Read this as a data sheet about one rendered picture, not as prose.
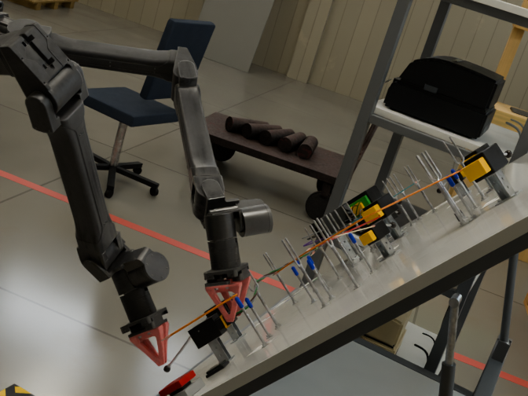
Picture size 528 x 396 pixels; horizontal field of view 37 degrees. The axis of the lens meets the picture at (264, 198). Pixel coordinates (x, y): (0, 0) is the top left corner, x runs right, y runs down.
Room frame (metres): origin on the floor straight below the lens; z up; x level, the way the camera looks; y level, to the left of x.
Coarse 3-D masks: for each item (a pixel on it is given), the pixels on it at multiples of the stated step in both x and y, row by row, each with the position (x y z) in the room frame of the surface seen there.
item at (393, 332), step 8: (408, 312) 2.41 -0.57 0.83; (392, 320) 2.30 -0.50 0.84; (400, 320) 2.31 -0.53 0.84; (408, 320) 2.45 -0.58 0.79; (376, 328) 2.31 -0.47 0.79; (384, 328) 2.30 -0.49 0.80; (392, 328) 2.30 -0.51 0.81; (400, 328) 2.30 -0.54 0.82; (368, 336) 2.32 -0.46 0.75; (376, 336) 2.31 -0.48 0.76; (384, 336) 2.30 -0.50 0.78; (392, 336) 2.29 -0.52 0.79; (400, 336) 2.37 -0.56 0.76; (376, 344) 2.30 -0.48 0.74; (384, 344) 2.30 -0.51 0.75; (392, 344) 2.29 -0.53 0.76; (400, 344) 2.44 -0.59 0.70; (392, 352) 2.29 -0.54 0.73
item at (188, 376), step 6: (192, 372) 1.18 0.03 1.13; (180, 378) 1.16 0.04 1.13; (186, 378) 1.16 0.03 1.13; (168, 384) 1.17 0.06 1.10; (174, 384) 1.14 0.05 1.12; (180, 384) 1.14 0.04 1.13; (186, 384) 1.16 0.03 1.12; (162, 390) 1.14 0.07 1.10; (168, 390) 1.14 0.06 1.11; (174, 390) 1.14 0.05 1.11; (180, 390) 1.14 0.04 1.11
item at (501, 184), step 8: (496, 144) 1.32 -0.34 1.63; (480, 152) 1.28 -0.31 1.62; (488, 152) 1.29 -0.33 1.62; (496, 152) 1.30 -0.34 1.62; (504, 152) 1.36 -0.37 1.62; (472, 160) 1.29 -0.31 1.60; (488, 160) 1.27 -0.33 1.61; (496, 160) 1.29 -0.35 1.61; (504, 160) 1.31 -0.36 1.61; (496, 168) 1.27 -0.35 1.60; (488, 176) 1.27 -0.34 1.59; (496, 176) 1.30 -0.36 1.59; (504, 176) 1.30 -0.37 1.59; (496, 184) 1.30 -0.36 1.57; (504, 184) 1.28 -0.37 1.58; (496, 192) 1.29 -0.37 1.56; (504, 192) 1.30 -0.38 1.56; (512, 192) 1.28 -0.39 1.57; (504, 200) 1.28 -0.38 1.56
